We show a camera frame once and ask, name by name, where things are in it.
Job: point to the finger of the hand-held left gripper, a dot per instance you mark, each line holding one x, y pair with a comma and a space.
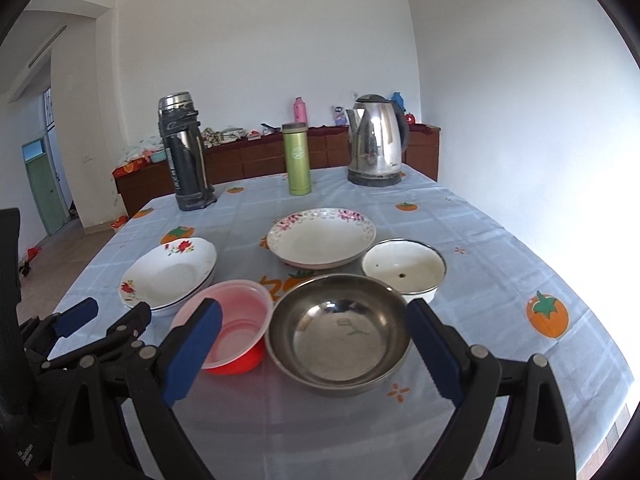
125, 327
75, 317

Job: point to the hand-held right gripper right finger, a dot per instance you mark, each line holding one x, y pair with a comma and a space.
435, 355

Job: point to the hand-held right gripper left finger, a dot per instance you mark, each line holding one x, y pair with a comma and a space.
192, 355

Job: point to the pink plastic bowl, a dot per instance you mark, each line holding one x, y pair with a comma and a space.
240, 320

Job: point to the white enamel bowl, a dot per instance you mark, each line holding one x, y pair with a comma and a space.
405, 270

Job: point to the stainless steel bowl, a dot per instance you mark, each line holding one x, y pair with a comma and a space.
340, 340

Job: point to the purple floral white plate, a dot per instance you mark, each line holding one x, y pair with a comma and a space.
320, 242

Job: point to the dark-rimmed white plate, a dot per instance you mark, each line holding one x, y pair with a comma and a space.
162, 312

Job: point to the red rose white plate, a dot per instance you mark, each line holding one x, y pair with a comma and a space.
165, 275

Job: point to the red bag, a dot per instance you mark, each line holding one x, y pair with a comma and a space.
120, 222

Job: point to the light blue persimmon-print tablecloth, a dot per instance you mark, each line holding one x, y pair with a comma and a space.
500, 270

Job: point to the green door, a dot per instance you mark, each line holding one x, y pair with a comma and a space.
45, 195

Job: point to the red box with orange print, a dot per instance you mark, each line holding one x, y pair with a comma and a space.
129, 167

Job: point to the teal tub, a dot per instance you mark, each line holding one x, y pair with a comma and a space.
158, 156

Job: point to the black and silver thermos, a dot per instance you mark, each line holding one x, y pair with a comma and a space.
182, 160

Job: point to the dark red wooden sideboard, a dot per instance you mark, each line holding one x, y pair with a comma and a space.
260, 157

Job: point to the pile of patterned cloths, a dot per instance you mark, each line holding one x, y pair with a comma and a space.
225, 136

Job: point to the green tumbler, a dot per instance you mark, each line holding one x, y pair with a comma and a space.
296, 165

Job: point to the stainless steel electric kettle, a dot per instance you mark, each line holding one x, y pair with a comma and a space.
375, 145

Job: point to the small red ornament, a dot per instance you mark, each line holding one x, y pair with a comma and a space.
410, 119

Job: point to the purple packet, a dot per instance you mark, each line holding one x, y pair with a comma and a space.
340, 116

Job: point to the pink bottle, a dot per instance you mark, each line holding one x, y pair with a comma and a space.
299, 110

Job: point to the ceiling tube light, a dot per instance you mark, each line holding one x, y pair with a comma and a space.
47, 46

